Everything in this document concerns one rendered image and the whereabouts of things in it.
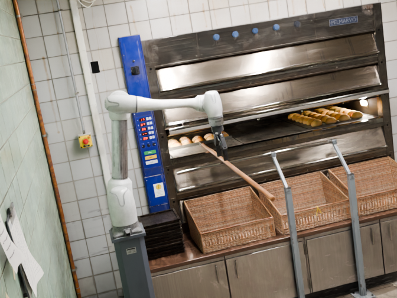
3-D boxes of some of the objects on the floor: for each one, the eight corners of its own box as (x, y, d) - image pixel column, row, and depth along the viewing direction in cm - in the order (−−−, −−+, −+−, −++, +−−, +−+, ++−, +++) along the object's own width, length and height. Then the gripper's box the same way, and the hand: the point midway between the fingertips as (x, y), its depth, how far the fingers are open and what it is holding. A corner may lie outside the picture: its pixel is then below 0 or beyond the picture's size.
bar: (201, 320, 424) (176, 170, 400) (355, 280, 447) (340, 136, 423) (211, 340, 394) (184, 180, 370) (376, 297, 417) (361, 143, 393)
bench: (143, 313, 449) (130, 245, 437) (416, 245, 493) (410, 181, 481) (153, 349, 395) (139, 272, 383) (458, 269, 438) (453, 198, 427)
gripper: (205, 123, 357) (211, 156, 362) (217, 129, 334) (223, 164, 339) (216, 120, 359) (222, 153, 364) (228, 126, 335) (234, 161, 340)
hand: (222, 156), depth 351 cm, fingers open, 13 cm apart
